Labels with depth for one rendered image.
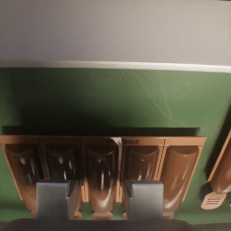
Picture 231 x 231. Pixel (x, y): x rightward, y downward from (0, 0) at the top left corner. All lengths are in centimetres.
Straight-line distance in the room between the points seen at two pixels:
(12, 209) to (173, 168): 13
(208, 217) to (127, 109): 13
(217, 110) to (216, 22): 5
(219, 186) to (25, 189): 11
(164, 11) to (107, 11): 3
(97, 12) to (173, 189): 11
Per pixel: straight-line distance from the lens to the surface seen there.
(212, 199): 21
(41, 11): 16
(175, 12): 17
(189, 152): 16
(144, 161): 15
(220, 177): 18
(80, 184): 16
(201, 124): 16
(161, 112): 15
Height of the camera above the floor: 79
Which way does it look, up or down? 47 degrees down
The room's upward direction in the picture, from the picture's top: 178 degrees counter-clockwise
